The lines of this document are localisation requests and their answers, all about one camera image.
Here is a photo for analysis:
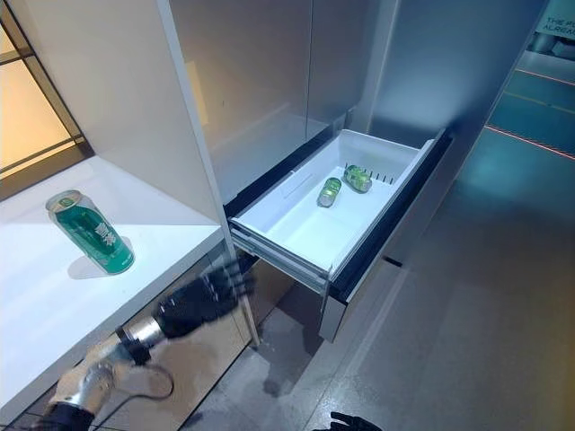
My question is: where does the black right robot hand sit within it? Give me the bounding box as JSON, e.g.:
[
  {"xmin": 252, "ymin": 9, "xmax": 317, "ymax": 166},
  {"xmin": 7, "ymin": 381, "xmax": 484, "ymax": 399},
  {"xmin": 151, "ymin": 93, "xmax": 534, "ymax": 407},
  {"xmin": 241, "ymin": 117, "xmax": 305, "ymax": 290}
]
[{"xmin": 330, "ymin": 411, "xmax": 368, "ymax": 431}]

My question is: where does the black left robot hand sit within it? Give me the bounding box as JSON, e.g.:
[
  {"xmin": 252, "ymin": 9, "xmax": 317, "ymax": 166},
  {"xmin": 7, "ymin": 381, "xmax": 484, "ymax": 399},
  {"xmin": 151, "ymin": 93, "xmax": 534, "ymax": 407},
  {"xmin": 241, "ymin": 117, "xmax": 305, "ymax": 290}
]
[{"xmin": 157, "ymin": 261, "xmax": 257, "ymax": 341}]

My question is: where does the white fridge drawer bin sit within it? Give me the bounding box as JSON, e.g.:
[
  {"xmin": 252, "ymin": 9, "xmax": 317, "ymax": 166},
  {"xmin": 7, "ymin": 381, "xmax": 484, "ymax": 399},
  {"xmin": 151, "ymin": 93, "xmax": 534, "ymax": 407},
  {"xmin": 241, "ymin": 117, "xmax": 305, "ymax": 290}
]
[{"xmin": 229, "ymin": 128, "xmax": 437, "ymax": 278}]

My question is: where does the silver fridge drawer front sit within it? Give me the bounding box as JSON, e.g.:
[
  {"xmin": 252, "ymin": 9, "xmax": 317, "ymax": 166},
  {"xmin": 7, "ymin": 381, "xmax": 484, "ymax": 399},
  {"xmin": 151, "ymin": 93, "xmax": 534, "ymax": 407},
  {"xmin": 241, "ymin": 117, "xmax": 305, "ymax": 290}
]
[{"xmin": 318, "ymin": 128, "xmax": 455, "ymax": 344}]

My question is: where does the stainless steel fridge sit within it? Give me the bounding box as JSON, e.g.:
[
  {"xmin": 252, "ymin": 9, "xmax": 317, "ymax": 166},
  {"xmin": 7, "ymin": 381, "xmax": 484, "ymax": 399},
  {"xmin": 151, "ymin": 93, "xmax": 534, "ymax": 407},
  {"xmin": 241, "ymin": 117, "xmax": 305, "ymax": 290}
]
[{"xmin": 168, "ymin": 0, "xmax": 550, "ymax": 344}]

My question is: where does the tall green beer can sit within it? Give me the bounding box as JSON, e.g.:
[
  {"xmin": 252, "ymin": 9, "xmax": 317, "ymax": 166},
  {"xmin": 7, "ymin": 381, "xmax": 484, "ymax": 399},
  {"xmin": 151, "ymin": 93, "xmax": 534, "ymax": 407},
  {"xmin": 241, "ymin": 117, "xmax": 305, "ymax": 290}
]
[{"xmin": 45, "ymin": 189, "xmax": 136, "ymax": 275}]

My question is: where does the small green drink can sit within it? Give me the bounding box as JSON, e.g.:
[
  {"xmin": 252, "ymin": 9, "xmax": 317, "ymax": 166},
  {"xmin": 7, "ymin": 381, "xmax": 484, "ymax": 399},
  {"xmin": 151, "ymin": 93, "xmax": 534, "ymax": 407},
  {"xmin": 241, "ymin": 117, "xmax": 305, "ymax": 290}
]
[
  {"xmin": 317, "ymin": 176, "xmax": 343, "ymax": 208},
  {"xmin": 342, "ymin": 163, "xmax": 374, "ymax": 193}
]

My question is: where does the white cabinet side panel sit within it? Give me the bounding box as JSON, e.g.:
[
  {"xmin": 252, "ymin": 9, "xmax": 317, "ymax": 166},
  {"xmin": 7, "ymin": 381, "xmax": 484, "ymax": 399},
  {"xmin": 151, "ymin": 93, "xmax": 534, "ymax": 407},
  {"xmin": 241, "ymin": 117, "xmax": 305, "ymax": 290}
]
[{"xmin": 8, "ymin": 0, "xmax": 235, "ymax": 257}]

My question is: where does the black framed window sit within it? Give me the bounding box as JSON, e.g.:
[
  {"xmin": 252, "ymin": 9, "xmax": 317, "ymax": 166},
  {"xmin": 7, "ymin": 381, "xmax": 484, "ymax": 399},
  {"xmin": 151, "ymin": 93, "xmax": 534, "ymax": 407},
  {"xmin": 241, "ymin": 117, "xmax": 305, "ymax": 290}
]
[{"xmin": 0, "ymin": 0, "xmax": 94, "ymax": 181}]

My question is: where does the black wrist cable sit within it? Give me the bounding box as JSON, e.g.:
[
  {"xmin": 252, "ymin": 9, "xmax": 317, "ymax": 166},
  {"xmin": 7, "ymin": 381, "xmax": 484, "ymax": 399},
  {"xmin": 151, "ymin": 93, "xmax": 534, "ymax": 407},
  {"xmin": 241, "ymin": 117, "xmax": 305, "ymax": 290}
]
[{"xmin": 96, "ymin": 364, "xmax": 175, "ymax": 421}]

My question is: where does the white wall sign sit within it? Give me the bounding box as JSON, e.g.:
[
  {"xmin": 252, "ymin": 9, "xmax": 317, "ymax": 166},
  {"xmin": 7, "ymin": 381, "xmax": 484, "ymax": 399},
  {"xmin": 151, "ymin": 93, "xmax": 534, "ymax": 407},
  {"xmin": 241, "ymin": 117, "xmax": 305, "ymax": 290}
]
[{"xmin": 534, "ymin": 0, "xmax": 575, "ymax": 35}]

